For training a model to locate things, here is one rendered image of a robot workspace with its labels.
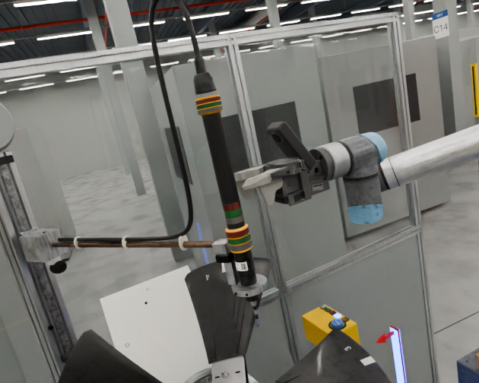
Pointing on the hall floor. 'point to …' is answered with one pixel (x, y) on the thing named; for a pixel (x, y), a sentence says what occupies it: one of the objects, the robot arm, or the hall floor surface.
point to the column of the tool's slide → (30, 298)
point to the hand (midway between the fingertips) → (234, 181)
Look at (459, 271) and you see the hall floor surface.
